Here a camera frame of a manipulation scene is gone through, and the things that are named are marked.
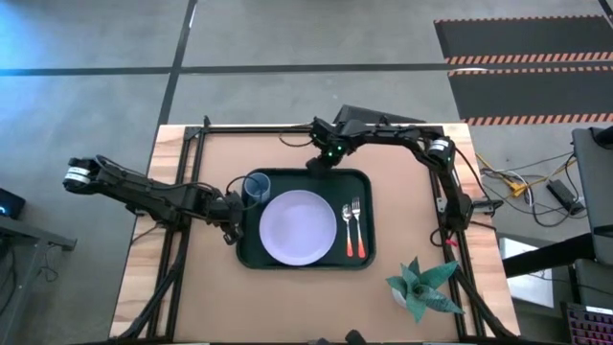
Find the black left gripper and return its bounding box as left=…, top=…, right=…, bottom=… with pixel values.
left=213, top=190, right=247, bottom=246

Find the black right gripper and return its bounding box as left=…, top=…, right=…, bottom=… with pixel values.
left=306, top=139, right=350, bottom=178

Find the light blue cup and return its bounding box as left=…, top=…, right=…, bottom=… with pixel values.
left=241, top=172, right=272, bottom=208

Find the spoon with orange handle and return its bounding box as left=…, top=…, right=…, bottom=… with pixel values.
left=341, top=204, right=355, bottom=259

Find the lilac round plate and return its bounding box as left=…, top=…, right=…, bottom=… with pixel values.
left=259, top=189, right=338, bottom=267

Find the fork with orange handle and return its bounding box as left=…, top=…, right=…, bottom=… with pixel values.
left=351, top=195, right=368, bottom=261

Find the dark green serving tray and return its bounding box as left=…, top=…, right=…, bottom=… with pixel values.
left=236, top=167, right=376, bottom=271

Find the black flat panel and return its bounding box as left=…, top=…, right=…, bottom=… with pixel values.
left=332, top=103, right=427, bottom=126

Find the green succulent in white pot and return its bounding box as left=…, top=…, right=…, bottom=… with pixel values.
left=385, top=256, right=465, bottom=325

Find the grey metal stand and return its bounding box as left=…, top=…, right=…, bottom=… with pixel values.
left=0, top=215, right=78, bottom=336

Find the black device blue light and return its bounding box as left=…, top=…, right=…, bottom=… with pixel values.
left=0, top=187, right=28, bottom=220

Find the white box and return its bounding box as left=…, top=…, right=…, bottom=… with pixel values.
left=499, top=237, right=556, bottom=309

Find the black power adapter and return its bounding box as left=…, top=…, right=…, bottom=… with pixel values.
left=545, top=179, right=586, bottom=217

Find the black desk beam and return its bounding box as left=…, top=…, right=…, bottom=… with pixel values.
left=501, top=232, right=598, bottom=279

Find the red backlit keyboard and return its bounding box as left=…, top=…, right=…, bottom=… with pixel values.
left=562, top=302, right=613, bottom=345

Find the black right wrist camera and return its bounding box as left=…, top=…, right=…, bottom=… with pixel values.
left=309, top=117, right=337, bottom=145

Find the black aluminium table frame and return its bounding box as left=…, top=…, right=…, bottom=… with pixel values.
left=109, top=114, right=521, bottom=342

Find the yellow cable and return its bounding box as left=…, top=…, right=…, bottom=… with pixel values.
left=476, top=152, right=579, bottom=198

